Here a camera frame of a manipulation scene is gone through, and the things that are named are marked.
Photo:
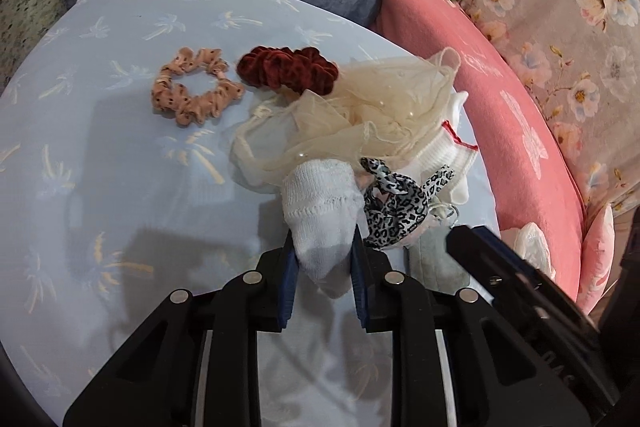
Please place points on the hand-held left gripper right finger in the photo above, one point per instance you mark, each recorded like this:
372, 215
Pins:
359, 287

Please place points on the cream mesh fabric bag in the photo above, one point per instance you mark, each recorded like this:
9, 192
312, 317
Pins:
380, 92

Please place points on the white sock with red trim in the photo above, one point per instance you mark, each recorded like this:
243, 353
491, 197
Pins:
440, 157

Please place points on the pink blanket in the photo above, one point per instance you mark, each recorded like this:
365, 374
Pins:
500, 117

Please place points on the grey cloth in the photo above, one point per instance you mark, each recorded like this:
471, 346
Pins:
435, 262

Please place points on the pink printed cushion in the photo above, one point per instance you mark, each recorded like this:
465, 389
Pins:
597, 257

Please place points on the floral bed sheet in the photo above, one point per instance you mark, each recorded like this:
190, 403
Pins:
575, 57

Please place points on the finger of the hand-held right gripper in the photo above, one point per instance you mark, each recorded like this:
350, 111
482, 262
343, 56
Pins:
490, 257

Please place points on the pink dotted scrunchie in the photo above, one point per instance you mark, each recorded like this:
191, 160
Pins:
190, 109

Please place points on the leopard print scrunchie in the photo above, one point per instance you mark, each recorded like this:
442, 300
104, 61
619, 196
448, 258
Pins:
395, 217

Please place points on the dark red velvet scrunchie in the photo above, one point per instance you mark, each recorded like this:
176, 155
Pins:
280, 67

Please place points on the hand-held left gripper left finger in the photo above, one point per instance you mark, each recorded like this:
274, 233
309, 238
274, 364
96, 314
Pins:
286, 287

